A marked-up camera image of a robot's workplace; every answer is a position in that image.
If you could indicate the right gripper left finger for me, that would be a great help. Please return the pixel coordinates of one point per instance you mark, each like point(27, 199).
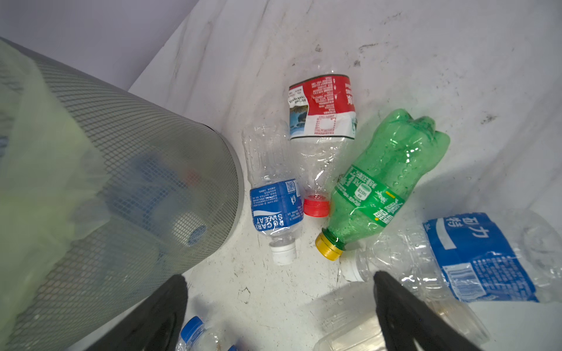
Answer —
point(155, 324)

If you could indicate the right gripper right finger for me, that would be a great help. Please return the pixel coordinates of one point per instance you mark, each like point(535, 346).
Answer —
point(407, 323)

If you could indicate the green white label bottle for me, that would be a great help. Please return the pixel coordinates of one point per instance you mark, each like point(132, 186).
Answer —
point(348, 319)

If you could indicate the green soda bottle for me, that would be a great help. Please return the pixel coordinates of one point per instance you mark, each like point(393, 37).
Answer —
point(380, 180)

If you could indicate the grey mesh waste bin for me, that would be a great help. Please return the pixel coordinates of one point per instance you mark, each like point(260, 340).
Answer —
point(173, 197)

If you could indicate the blue label bottle by bin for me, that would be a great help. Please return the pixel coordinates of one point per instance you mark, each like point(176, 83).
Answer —
point(275, 199)

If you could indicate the small blue label bottle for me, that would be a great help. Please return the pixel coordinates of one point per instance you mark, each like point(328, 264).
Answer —
point(196, 335)

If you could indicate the blue label bottle right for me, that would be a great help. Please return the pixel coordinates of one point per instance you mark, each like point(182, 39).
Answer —
point(509, 255)

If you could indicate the red label crushed bottle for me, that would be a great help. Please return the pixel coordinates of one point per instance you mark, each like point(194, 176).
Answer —
point(322, 121)

